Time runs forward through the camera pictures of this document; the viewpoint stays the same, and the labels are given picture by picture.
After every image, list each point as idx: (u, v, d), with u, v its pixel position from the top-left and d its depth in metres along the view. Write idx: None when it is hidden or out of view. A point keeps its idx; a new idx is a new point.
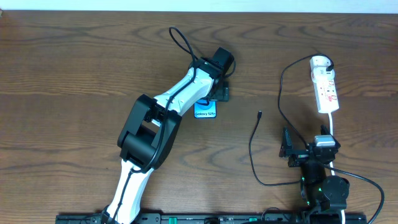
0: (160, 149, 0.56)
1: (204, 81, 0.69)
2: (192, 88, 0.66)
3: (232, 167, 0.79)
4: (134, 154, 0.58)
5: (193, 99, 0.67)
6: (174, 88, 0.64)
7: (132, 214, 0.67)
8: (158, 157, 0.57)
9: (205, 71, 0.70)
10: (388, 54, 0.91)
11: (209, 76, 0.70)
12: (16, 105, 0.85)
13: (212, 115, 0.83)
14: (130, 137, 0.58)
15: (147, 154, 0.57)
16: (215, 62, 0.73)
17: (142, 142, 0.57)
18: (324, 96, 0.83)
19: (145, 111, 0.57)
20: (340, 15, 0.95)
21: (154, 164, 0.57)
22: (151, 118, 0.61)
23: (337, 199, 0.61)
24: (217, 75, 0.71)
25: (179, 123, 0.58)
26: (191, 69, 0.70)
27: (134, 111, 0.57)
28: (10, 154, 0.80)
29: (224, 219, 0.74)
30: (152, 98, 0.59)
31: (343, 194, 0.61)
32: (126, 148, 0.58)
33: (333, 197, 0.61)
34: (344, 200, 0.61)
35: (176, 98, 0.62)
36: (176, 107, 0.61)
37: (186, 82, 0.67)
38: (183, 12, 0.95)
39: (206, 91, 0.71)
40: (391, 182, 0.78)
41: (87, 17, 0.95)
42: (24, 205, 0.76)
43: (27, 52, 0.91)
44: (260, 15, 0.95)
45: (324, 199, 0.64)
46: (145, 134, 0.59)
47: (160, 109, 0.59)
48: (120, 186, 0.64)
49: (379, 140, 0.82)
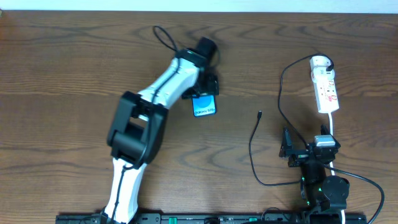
0: (149, 144, 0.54)
1: (188, 70, 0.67)
2: (176, 79, 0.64)
3: (232, 167, 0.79)
4: (124, 151, 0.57)
5: (179, 90, 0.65)
6: (158, 81, 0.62)
7: (130, 213, 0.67)
8: (148, 153, 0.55)
9: (189, 60, 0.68)
10: (388, 54, 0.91)
11: (193, 65, 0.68)
12: (15, 104, 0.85)
13: (212, 111, 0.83)
14: (118, 135, 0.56)
15: (137, 150, 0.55)
16: (199, 51, 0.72)
17: (131, 139, 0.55)
18: (324, 96, 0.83)
19: (130, 109, 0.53)
20: (341, 15, 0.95)
21: (145, 160, 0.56)
22: (138, 114, 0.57)
23: (338, 199, 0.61)
24: (203, 63, 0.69)
25: (166, 116, 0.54)
26: (174, 60, 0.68)
27: (119, 109, 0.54)
28: (10, 154, 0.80)
29: (224, 219, 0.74)
30: (135, 94, 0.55)
31: (343, 194, 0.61)
32: (115, 146, 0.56)
33: (334, 197, 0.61)
34: (344, 200, 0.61)
35: (160, 91, 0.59)
36: (162, 100, 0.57)
37: (170, 73, 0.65)
38: (183, 12, 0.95)
39: (192, 80, 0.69)
40: (390, 182, 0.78)
41: (87, 16, 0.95)
42: (24, 205, 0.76)
43: (27, 52, 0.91)
44: (261, 15, 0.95)
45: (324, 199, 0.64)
46: (134, 129, 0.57)
47: (147, 104, 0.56)
48: (114, 185, 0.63)
49: (379, 140, 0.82)
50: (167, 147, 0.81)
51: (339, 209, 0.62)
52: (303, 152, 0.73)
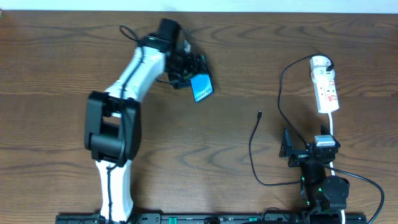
0: (127, 139, 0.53)
1: (153, 57, 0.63)
2: (143, 69, 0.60)
3: (232, 167, 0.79)
4: (105, 152, 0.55)
5: (148, 79, 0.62)
6: (123, 75, 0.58)
7: (127, 210, 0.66)
8: (129, 148, 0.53)
9: (153, 46, 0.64)
10: (388, 54, 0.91)
11: (158, 51, 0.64)
12: (15, 104, 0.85)
13: (210, 91, 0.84)
14: (95, 138, 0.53)
15: (117, 148, 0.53)
16: (160, 35, 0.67)
17: (108, 138, 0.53)
18: (324, 96, 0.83)
19: (99, 107, 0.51)
20: (341, 15, 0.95)
21: (128, 155, 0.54)
22: (111, 112, 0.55)
23: (338, 199, 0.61)
24: (167, 47, 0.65)
25: (139, 109, 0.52)
26: (137, 50, 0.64)
27: (89, 111, 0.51)
28: (10, 154, 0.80)
29: (224, 219, 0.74)
30: (102, 92, 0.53)
31: (343, 194, 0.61)
32: (95, 149, 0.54)
33: (334, 198, 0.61)
34: (344, 200, 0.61)
35: (128, 84, 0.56)
36: (132, 94, 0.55)
37: (135, 64, 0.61)
38: (183, 12, 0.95)
39: (160, 66, 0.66)
40: (391, 182, 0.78)
41: (87, 16, 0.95)
42: (24, 205, 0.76)
43: (27, 52, 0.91)
44: (261, 15, 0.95)
45: (324, 200, 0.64)
46: (109, 128, 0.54)
47: (117, 101, 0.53)
48: (103, 187, 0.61)
49: (379, 140, 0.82)
50: (167, 147, 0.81)
51: (339, 209, 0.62)
52: (303, 152, 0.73)
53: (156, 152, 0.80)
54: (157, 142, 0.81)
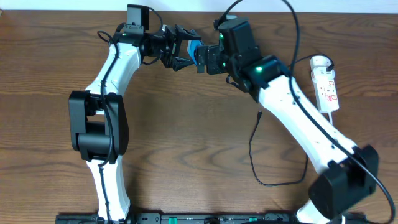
0: (115, 134, 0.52)
1: (129, 52, 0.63)
2: (120, 64, 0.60)
3: (232, 167, 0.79)
4: (94, 150, 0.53)
5: (127, 74, 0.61)
6: (101, 72, 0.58)
7: (125, 208, 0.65)
8: (117, 142, 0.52)
9: (126, 42, 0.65)
10: (388, 54, 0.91)
11: (132, 45, 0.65)
12: (14, 104, 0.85)
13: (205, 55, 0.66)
14: (82, 137, 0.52)
15: (106, 144, 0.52)
16: (130, 27, 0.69)
17: (96, 135, 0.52)
18: (324, 96, 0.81)
19: (82, 106, 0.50)
20: (339, 16, 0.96)
21: (117, 150, 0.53)
22: (95, 111, 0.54)
23: (247, 29, 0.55)
24: (140, 41, 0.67)
25: (122, 102, 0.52)
26: (112, 47, 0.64)
27: (71, 111, 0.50)
28: (9, 154, 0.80)
29: (224, 219, 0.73)
30: (82, 91, 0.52)
31: (242, 22, 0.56)
32: (84, 149, 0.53)
33: (244, 36, 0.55)
34: (238, 23, 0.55)
35: (107, 80, 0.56)
36: (112, 89, 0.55)
37: (111, 59, 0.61)
38: (183, 12, 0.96)
39: (136, 61, 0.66)
40: (394, 182, 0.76)
41: (88, 17, 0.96)
42: (23, 205, 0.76)
43: (27, 51, 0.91)
44: (260, 14, 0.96)
45: (238, 44, 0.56)
46: (96, 126, 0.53)
47: (98, 98, 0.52)
48: (98, 187, 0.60)
49: (379, 140, 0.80)
50: (166, 147, 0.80)
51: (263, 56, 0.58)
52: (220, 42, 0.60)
53: (156, 152, 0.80)
54: (157, 142, 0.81)
